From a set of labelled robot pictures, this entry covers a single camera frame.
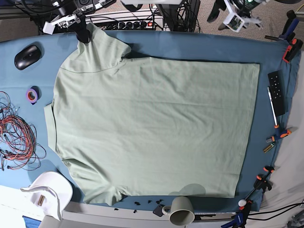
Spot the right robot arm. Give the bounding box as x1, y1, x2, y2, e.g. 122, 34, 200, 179
14, 0, 92, 44

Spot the blue black clamp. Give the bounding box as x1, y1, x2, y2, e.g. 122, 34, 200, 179
221, 200, 252, 228
265, 10, 299, 42

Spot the purple tape roll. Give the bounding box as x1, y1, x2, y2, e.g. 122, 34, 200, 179
26, 86, 40, 105

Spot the black orange clamp upper right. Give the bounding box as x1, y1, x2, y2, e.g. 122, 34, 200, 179
282, 38, 303, 63

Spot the black orange clamp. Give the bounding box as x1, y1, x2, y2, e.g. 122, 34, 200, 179
282, 38, 303, 63
245, 166, 275, 201

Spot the black orange clamp lower right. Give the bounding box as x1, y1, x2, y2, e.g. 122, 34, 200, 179
245, 166, 275, 201

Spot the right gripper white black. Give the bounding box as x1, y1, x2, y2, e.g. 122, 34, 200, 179
43, 6, 91, 44

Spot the orange and black wire bundle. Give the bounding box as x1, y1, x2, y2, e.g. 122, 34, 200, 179
0, 91, 47, 171

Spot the black remote control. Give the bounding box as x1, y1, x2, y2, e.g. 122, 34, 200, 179
268, 71, 285, 116

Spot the blue table cloth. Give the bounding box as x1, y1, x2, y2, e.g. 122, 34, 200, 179
0, 31, 301, 212

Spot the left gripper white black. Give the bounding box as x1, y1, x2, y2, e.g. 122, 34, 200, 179
207, 0, 263, 32

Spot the white ball knob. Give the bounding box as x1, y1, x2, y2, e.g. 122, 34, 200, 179
238, 199, 247, 207

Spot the blue black clamp top right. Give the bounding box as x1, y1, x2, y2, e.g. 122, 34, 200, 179
265, 10, 299, 42

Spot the light green T-shirt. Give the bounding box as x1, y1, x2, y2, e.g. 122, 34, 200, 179
44, 24, 260, 205

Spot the blue black clamp bottom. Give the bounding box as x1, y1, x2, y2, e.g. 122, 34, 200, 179
221, 200, 252, 228

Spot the orange blue screwdriver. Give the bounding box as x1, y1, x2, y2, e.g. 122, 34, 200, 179
266, 128, 292, 143

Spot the black computer mouse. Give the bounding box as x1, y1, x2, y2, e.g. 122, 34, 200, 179
14, 45, 42, 70

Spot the black power strip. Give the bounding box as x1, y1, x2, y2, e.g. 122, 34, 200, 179
98, 20, 156, 30

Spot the white pen orange tip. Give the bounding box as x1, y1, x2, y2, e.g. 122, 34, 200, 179
267, 87, 279, 128

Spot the white baseball cap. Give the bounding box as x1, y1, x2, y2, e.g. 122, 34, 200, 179
20, 171, 73, 221

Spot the grey-green ceramic mug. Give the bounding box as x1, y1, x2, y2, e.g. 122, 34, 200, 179
162, 196, 195, 226

